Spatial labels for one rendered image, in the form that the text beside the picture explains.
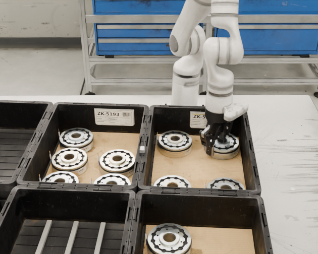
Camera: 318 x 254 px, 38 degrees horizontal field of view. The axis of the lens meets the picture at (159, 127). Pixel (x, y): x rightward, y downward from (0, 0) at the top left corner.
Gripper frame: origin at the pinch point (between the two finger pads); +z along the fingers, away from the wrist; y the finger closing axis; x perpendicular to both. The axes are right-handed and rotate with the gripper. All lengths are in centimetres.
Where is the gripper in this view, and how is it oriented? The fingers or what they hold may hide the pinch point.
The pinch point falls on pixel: (215, 147)
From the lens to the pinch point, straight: 140.2
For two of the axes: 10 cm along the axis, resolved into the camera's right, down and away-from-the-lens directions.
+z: 0.0, 8.4, 5.5
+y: -7.0, 3.9, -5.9
